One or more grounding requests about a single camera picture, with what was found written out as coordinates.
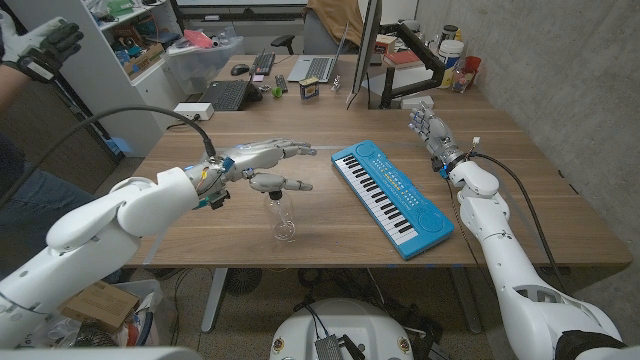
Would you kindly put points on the white shelf cabinet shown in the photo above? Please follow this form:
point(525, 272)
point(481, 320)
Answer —
point(110, 100)

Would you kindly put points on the clear dispenser bottle black pump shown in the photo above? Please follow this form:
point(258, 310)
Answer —
point(281, 217)

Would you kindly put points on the grey office chair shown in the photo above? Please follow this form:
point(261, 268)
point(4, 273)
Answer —
point(317, 40)

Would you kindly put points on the open cardboard box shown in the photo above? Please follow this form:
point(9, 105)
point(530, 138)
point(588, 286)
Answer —
point(145, 60)

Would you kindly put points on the cardboard box with label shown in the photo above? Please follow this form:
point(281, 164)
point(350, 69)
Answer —
point(100, 305)

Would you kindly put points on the silver laptop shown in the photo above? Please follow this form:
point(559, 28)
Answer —
point(317, 67)

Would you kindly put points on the small green object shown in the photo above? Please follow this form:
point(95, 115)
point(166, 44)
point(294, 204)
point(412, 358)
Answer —
point(276, 92)

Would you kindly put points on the red cup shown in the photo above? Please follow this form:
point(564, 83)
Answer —
point(472, 65)

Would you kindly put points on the pink sticky note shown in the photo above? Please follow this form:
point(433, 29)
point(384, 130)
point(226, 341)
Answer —
point(257, 78)

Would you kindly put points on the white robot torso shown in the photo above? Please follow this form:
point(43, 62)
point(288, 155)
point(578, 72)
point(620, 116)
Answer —
point(345, 320)

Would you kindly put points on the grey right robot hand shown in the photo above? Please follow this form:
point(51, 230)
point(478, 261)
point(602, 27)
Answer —
point(440, 137)

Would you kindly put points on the flat white box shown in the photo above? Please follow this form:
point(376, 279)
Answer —
point(410, 101)

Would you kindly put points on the blue toy piano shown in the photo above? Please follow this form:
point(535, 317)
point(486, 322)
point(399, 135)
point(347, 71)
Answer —
point(395, 202)

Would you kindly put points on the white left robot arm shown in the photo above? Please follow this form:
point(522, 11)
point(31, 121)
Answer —
point(100, 235)

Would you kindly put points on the clear plastic storage bin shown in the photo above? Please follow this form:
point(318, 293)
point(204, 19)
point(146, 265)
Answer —
point(200, 67)

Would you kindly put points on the dark lidded jar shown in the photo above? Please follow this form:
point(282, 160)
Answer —
point(448, 32)

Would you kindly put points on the black round fan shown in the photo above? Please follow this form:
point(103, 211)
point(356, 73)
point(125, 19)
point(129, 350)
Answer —
point(242, 281)

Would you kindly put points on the person bare forearm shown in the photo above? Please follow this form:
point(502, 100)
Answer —
point(7, 87)

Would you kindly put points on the red book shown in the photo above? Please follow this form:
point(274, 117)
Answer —
point(402, 59)

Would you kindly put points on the clear cup with items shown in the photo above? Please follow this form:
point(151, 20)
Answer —
point(462, 82)

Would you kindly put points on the black remote control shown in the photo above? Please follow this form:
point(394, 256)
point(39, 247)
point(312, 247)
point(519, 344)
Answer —
point(281, 83)

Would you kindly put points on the orange white box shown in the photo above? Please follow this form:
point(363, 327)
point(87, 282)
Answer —
point(385, 44)

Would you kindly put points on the grey table leg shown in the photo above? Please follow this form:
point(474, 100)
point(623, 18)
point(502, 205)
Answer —
point(214, 300)
point(465, 300)

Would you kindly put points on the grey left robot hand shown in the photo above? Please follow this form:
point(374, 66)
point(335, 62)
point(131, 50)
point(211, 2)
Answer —
point(250, 157)

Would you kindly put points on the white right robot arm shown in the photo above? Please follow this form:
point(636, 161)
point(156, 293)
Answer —
point(510, 275)

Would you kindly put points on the black keyboard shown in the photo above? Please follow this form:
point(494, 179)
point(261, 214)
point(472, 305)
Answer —
point(262, 63)

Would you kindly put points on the white plastic floor bin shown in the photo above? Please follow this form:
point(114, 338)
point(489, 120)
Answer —
point(150, 290)

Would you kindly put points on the black computer mouse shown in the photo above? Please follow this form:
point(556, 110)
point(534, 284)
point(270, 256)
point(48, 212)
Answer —
point(240, 69)

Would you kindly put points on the white plastic jar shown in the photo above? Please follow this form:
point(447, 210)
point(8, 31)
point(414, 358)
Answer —
point(451, 54)

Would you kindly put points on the small yellow blue box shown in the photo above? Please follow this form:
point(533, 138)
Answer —
point(309, 88)

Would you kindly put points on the white power strip box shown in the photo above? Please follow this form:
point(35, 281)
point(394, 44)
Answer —
point(192, 111)

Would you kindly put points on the dark computer monitor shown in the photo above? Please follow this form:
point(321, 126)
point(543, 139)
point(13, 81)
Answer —
point(367, 45)

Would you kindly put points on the tan jacket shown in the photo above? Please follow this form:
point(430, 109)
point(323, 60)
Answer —
point(337, 17)

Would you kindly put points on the pink bag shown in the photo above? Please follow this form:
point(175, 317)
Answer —
point(197, 38)

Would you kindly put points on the black laptop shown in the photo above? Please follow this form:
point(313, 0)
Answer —
point(227, 95)

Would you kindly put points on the small silver figure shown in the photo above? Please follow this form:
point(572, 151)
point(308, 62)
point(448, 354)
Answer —
point(336, 83)

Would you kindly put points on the white black gloved person hand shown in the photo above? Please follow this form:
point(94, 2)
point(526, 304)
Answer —
point(30, 47)

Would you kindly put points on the person in blue jeans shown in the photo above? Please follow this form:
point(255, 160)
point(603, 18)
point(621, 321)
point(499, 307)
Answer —
point(30, 200)

